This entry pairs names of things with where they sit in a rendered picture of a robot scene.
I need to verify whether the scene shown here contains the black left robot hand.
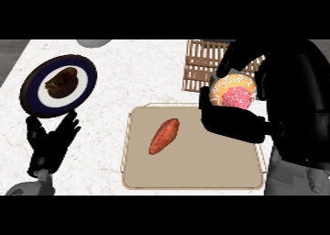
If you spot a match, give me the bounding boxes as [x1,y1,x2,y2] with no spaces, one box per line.
[25,110,83,179]

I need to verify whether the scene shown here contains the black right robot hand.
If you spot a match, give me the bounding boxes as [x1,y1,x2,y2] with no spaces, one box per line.
[198,39,330,173]

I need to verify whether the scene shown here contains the pink frosted cupcake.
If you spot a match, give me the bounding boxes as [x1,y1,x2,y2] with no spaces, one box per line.
[210,73,258,110]

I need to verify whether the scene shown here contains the beige tray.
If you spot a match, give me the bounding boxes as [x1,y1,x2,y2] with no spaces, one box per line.
[121,103,270,191]

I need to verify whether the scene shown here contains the blue and white plate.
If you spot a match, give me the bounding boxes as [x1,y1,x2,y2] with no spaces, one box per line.
[20,53,99,119]

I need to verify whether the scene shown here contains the brown steak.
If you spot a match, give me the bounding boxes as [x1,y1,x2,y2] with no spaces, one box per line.
[43,66,80,99]

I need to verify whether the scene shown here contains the orange sweet potato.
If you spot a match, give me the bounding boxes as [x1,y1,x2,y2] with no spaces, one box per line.
[148,117,182,156]

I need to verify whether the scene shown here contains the grey round object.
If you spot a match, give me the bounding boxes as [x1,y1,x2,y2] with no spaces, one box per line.
[76,39,114,49]

